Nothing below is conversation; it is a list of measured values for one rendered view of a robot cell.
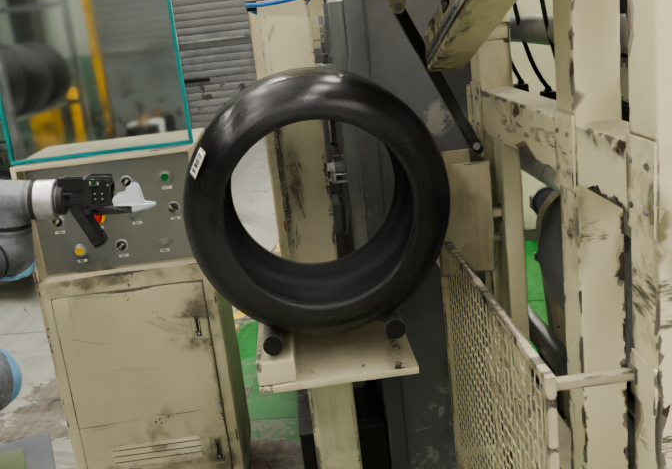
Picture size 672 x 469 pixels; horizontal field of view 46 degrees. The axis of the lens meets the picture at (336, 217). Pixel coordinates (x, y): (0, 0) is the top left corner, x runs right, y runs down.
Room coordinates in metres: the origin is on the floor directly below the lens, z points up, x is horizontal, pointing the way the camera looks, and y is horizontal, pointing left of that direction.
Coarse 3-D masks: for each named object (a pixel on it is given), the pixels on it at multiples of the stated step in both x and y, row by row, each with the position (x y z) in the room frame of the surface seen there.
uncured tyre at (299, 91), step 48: (240, 96) 1.69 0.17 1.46; (288, 96) 1.64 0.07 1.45; (336, 96) 1.64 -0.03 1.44; (384, 96) 1.67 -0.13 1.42; (240, 144) 1.62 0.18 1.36; (384, 144) 1.95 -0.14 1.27; (432, 144) 1.68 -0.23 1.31; (192, 192) 1.64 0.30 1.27; (432, 192) 1.64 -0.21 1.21; (192, 240) 1.65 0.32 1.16; (240, 240) 1.91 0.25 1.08; (384, 240) 1.92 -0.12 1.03; (432, 240) 1.65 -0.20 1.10; (240, 288) 1.62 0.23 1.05; (288, 288) 1.89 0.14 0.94; (336, 288) 1.89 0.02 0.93; (384, 288) 1.63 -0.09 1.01
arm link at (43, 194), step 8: (40, 184) 1.71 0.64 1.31; (48, 184) 1.71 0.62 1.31; (56, 184) 1.73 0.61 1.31; (32, 192) 1.69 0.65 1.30; (40, 192) 1.69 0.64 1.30; (48, 192) 1.69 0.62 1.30; (32, 200) 1.68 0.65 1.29; (40, 200) 1.68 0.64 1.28; (48, 200) 1.68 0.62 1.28; (40, 208) 1.68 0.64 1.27; (48, 208) 1.69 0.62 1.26; (40, 216) 1.70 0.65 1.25; (48, 216) 1.70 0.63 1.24; (56, 216) 1.71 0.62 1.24
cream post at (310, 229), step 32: (256, 0) 2.01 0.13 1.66; (288, 32) 2.01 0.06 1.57; (288, 64) 2.01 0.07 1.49; (288, 128) 2.01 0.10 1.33; (320, 128) 2.01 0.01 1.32; (288, 160) 2.01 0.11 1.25; (320, 160) 2.01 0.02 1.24; (288, 192) 2.01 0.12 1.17; (320, 192) 2.01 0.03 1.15; (288, 224) 2.01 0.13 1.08; (320, 224) 2.01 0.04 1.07; (320, 256) 2.01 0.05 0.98; (352, 384) 2.02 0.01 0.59; (320, 416) 2.01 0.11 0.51; (352, 416) 2.01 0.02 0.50; (320, 448) 2.01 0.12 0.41; (352, 448) 2.01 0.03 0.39
